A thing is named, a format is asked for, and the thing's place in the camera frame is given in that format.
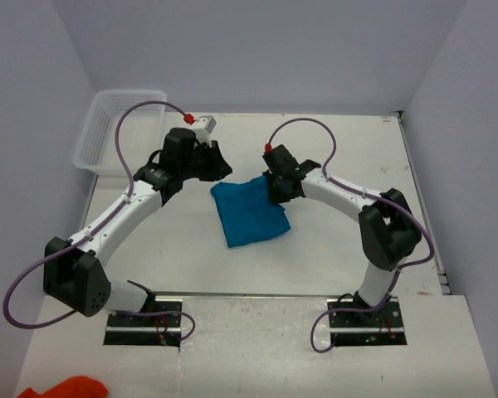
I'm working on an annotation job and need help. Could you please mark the blue t shirt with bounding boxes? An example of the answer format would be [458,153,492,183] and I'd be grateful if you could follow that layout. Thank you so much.
[210,176,291,249]

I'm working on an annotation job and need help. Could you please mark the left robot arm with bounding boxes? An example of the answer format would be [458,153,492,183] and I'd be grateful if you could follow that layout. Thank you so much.
[42,128,232,317]

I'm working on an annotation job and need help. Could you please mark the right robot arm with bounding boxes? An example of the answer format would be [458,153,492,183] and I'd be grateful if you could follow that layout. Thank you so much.
[263,143,422,308]

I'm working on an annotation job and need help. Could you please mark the white plastic basket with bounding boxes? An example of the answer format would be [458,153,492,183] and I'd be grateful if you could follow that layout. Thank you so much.
[73,90,167,177]

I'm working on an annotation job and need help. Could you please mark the orange t shirt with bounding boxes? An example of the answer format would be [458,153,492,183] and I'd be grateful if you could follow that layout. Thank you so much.
[17,376,109,398]

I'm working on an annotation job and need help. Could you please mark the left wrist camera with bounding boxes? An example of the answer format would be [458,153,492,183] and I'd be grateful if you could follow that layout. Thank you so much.
[183,113,217,146]

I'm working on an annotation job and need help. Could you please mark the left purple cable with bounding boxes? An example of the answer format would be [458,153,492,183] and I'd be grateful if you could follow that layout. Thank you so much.
[2,100,197,345]

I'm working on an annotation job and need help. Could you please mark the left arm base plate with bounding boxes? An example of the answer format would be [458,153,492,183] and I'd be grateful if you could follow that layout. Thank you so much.
[103,314,182,348]

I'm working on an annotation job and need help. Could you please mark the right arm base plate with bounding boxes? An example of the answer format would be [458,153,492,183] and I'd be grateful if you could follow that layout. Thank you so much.
[327,295,408,347]

